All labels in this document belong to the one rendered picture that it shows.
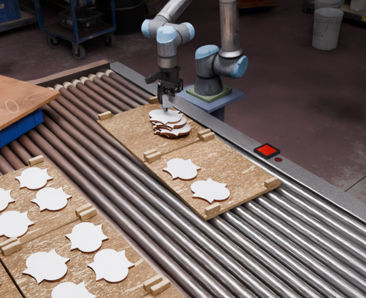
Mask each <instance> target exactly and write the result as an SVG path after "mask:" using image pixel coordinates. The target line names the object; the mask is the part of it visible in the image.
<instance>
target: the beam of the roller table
mask: <svg viewBox="0 0 366 298"><path fill-rule="evenodd" d="M110 68H111V70H112V71H113V72H115V73H116V74H117V75H119V76H121V77H122V78H124V79H125V80H127V81H129V82H130V83H132V84H133V85H136V86H137V87H139V88H140V89H142V90H143V91H145V92H147V93H149V94H150V95H152V96H153V97H155V96H157V87H158V84H156V83H151V84H146V82H145V79H146V77H144V76H142V75H141V74H139V73H137V72H135V71H133V70H132V69H130V68H129V67H127V66H125V65H123V64H122V63H120V62H118V61H117V62H115V63H111V64H110ZM175 98H176V99H177V100H178V103H177V104H173V107H174V108H175V109H176V110H178V111H180V112H181V113H183V114H184V115H186V116H187V117H188V118H190V119H191V120H193V121H195V122H196V123H198V124H199V125H201V126H203V127H204V128H206V129H208V128H209V129H210V131H211V132H214V133H215V134H216V135H217V136H219V137H221V138H223V139H224V140H226V141H227V142H229V143H231V144H232V145H234V146H236V147H237V148H239V149H240V150H242V151H244V152H245V153H247V154H249V155H250V156H252V157H254V158H255V159H257V160H258V161H260V162H262V163H264V164H265V165H267V166H269V167H270V168H272V169H273V170H275V171H277V172H278V173H280V174H282V175H283V176H285V177H286V178H288V179H290V180H291V181H293V182H295V183H296V184H298V185H299V186H301V187H303V188H305V189H306V190H308V191H309V192H311V193H313V194H314V195H316V196H318V197H319V198H321V199H323V200H324V201H326V202H328V203H329V204H331V205H332V206H334V207H336V208H337V209H339V210H341V211H343V212H344V213H346V214H347V215H349V216H350V217H352V218H354V219H356V220H357V221H359V222H360V223H362V224H364V225H365V226H366V204H365V203H363V202H361V201H360V200H358V199H356V198H354V197H353V196H351V195H349V194H347V193H346V192H344V191H342V190H341V189H339V188H337V187H335V186H334V185H332V184H330V183H328V182H327V181H325V180H323V179H321V178H320V177H318V176H316V175H314V174H313V173H311V172H309V171H307V170H306V169H304V168H303V167H300V166H299V165H297V164H295V163H294V162H292V161H290V160H288V159H286V158H285V157H283V156H281V155H279V154H278V155H276V156H274V157H272V158H269V159H268V160H266V159H264V158H262V157H261V156H259V155H258V154H256V153H254V149H255V148H257V147H259V146H261V145H262V144H260V143H259V142H257V141H256V140H253V139H252V138H250V137H248V136H247V135H245V134H243V133H241V132H240V131H238V130H236V129H235V128H233V127H231V126H229V125H228V124H226V123H224V122H222V121H220V120H219V119H217V118H215V117H214V116H212V115H210V114H208V113H207V112H205V111H203V110H201V109H200V108H198V107H196V106H194V105H193V104H191V103H189V102H188V101H186V100H184V99H182V98H181V97H179V96H177V95H175ZM277 157H280V158H282V161H281V162H277V161H275V160H274V159H275V158H277Z"/></svg>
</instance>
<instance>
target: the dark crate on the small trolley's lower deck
mask: <svg viewBox="0 0 366 298"><path fill-rule="evenodd" d="M58 14H59V19H60V21H59V22H60V25H61V26H64V27H67V28H70V29H73V24H72V17H70V16H68V15H71V10H70V9H67V10H65V11H62V12H58ZM102 14H103V13H102V12H98V11H94V10H92V9H88V8H84V7H80V6H79V7H75V16H76V24H77V31H79V32H81V33H85V32H88V31H90V30H94V29H96V28H99V27H102V26H103V25H104V24H103V23H104V22H103V15H102Z"/></svg>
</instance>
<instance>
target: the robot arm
mask: <svg viewBox="0 0 366 298"><path fill-rule="evenodd" d="M192 1H193V0H169V1H168V3H167V4H166V5H165V6H164V8H163V9H162V10H161V11H160V12H159V13H158V14H157V15H156V17H155V18H154V19H153V20H152V19H147V20H145V21H144V22H143V24H142V27H141V30H142V34H143V35H144V36H145V37H148V38H151V39H157V52H158V68H159V70H160V71H159V72H157V73H155V74H151V75H148V76H147V77H146V79H145V82H146V84H151V83H154V82H155V81H156V80H158V79H159V81H158V87H157V98H158V101H159V104H160V105H161V107H162V109H163V111H164V112H167V111H168V110H169V108H172V107H173V104H177V103H178V100H177V99H176V98H175V93H180V92H181V91H182V90H183V79H181V78H179V71H180V70H181V67H179V66H176V64H177V50H176V48H178V47H179V46H181V45H183V44H185V43H188V42H189V41H190V40H191V39H192V38H193V37H194V36H195V30H194V28H193V26H192V25H191V24H189V23H187V22H185V23H181V24H180V25H178V24H174V22H175V21H176V20H177V19H178V17H179V16H180V15H181V14H182V12H183V11H184V10H185V9H186V8H187V7H188V6H189V4H190V3H191V2H192ZM219 10H220V23H221V46H222V48H221V49H220V50H219V48H218V46H216V45H206V46H202V47H200V48H198V49H197V50H196V52H195V54H196V57H195V59H196V81H195V84H194V91H195V93H196V94H198V95H200V96H215V95H218V94H220V93H221V92H222V91H223V89H224V88H223V83H222V81H221V78H220V76H225V77H230V78H231V79H240V78H241V77H242V76H243V75H244V73H245V71H246V69H247V66H248V58H247V57H246V56H243V50H242V48H240V47H239V10H238V0H219Z"/></svg>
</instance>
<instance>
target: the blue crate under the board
mask: <svg viewBox="0 0 366 298"><path fill-rule="evenodd" d="M42 122H44V120H43V114H42V110H41V107H40V108H38V109H36V110H35V111H33V112H31V113H30V114H28V115H26V116H24V117H22V118H21V119H19V120H17V121H15V122H14V123H12V124H11V125H9V126H7V127H5V128H4V129H2V130H0V148H1V147H3V146H5V145H7V144H8V143H10V142H11V141H13V140H15V139H16V138H18V137H19V136H21V135H22V134H25V133H26V132H28V131H29V130H31V129H33V128H34V127H36V126H37V125H39V124H41V123H42Z"/></svg>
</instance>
